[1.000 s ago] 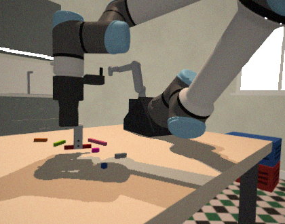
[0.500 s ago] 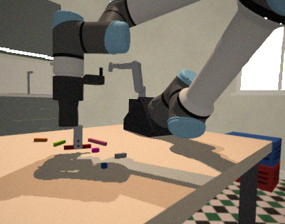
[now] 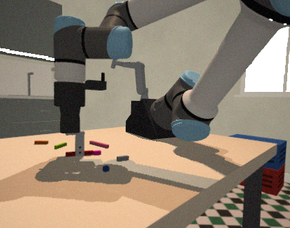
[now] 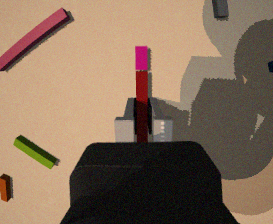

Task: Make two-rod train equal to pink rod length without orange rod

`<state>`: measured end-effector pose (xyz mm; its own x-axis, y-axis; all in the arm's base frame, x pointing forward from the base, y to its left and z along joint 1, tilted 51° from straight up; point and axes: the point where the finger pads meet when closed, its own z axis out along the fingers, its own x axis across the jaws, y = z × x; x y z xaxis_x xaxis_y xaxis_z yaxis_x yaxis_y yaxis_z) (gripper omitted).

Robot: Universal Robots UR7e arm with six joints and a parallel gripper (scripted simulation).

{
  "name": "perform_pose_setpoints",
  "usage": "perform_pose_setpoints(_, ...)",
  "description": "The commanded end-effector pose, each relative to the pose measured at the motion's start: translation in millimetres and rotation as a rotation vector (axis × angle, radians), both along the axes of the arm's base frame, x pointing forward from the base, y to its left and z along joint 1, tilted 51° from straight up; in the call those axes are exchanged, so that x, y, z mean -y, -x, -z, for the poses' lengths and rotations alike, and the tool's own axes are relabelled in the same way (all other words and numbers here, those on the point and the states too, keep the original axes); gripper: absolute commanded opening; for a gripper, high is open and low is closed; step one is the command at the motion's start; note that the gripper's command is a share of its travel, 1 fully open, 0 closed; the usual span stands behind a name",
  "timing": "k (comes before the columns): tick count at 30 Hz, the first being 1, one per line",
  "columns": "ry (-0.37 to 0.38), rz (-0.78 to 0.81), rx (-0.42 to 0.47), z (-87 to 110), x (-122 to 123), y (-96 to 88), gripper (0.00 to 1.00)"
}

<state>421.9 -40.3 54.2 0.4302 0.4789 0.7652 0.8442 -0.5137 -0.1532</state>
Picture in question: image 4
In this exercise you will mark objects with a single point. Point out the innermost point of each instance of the lime green rod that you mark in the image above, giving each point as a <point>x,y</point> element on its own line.
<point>35,152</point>

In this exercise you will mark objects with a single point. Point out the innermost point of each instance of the short magenta rod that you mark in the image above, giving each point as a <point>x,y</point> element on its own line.
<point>141,57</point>

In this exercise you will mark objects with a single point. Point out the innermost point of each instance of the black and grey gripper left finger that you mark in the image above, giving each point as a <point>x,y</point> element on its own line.
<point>126,126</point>

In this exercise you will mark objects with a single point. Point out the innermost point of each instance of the pink rod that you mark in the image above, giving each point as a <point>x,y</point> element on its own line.
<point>33,37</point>

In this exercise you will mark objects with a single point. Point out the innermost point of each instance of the orange rod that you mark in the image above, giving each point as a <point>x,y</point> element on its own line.
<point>5,189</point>

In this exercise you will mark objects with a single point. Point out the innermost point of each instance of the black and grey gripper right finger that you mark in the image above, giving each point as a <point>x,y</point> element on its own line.
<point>160,126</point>

